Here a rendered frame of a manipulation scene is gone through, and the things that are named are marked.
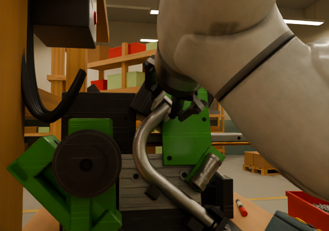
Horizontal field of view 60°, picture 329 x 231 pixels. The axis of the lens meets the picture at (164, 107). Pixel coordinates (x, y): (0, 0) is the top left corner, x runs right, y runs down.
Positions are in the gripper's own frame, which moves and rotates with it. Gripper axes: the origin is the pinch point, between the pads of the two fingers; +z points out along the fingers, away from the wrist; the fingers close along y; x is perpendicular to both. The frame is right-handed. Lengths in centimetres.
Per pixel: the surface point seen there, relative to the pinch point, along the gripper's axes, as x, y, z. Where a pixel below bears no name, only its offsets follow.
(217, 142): -9.0, -15.3, 17.1
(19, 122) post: 22.3, 14.4, -8.9
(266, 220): -2.7, -39.0, 19.6
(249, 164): -242, -172, 591
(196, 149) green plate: 0.5, -11.3, 4.5
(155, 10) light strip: -323, 227, 484
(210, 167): 2.4, -15.9, 0.9
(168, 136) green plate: 2.8, -4.8, 4.4
